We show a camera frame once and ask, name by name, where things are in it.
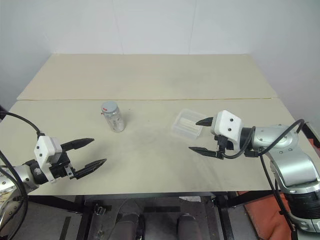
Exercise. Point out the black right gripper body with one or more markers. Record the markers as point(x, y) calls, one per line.
point(222, 143)

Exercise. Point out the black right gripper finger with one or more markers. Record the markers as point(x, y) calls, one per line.
point(205, 121)
point(202, 151)

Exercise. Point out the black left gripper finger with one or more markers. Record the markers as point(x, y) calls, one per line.
point(80, 143)
point(91, 168)

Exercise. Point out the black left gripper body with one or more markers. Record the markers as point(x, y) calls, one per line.
point(60, 167)

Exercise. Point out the clear jar with grey lid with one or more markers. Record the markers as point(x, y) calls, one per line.
point(116, 122)

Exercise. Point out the grey jar lid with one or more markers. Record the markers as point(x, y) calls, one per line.
point(109, 106)

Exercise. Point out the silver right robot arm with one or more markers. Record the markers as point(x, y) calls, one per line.
point(292, 162)

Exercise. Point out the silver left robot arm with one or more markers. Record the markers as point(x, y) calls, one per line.
point(20, 177)

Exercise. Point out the clear plastic rectangular container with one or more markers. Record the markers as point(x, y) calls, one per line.
point(187, 125)

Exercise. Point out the dark grey rounded shape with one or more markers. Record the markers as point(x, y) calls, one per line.
point(187, 226)
point(131, 226)

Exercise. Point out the orange red mat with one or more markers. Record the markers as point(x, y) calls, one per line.
point(262, 215)

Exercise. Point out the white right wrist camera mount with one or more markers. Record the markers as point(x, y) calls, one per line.
point(227, 125)

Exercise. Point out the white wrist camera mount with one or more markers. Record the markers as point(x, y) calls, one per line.
point(227, 125)
point(43, 150)

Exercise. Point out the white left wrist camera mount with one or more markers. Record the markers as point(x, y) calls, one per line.
point(43, 150)

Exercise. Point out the black metal table frame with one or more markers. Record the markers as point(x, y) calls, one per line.
point(83, 220)

